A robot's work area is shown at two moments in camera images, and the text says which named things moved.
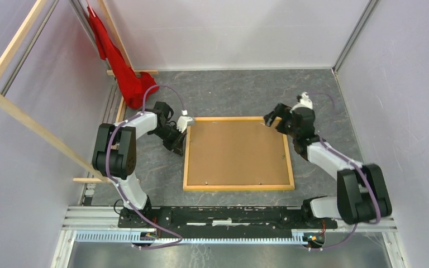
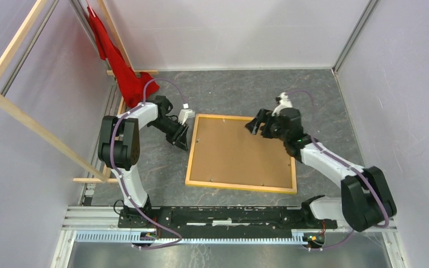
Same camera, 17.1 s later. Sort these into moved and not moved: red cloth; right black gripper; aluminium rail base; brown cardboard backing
Moved: right black gripper
Not moved: aluminium rail base; red cloth; brown cardboard backing
